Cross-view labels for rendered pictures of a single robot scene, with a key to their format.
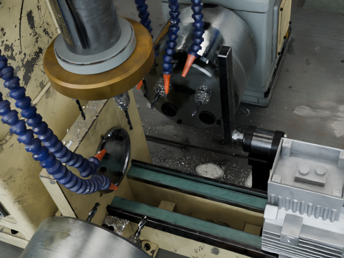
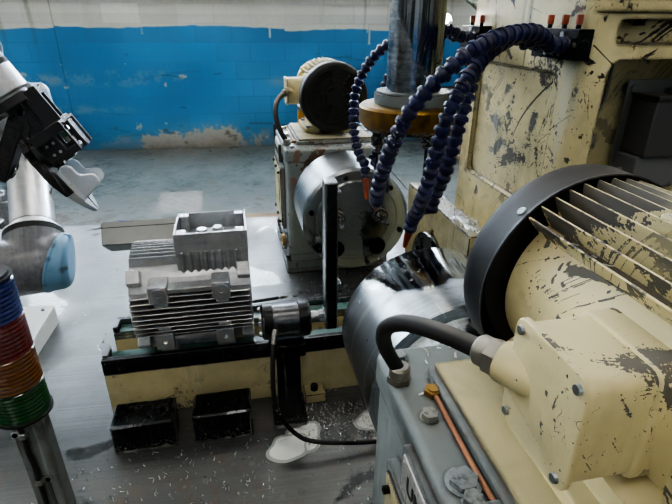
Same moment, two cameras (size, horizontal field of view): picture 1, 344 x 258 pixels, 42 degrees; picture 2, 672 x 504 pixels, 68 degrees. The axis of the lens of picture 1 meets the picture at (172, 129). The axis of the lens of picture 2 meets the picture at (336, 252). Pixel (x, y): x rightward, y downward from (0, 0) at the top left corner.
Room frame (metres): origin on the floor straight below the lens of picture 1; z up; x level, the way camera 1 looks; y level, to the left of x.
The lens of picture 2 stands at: (1.17, -0.59, 1.47)
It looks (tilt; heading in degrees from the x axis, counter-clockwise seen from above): 25 degrees down; 138
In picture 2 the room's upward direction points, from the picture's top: straight up
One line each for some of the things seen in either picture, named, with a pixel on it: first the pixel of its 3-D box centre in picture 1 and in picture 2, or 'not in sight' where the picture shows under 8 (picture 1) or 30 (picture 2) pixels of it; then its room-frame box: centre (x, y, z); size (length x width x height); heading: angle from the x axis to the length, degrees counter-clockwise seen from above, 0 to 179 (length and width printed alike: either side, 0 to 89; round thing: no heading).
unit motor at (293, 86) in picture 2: not in sight; (313, 133); (0.02, 0.35, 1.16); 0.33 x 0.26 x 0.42; 150
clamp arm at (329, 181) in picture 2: (228, 100); (329, 257); (0.63, -0.12, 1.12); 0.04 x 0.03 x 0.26; 60
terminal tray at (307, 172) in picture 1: (308, 178); (212, 240); (0.42, -0.21, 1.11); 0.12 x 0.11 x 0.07; 60
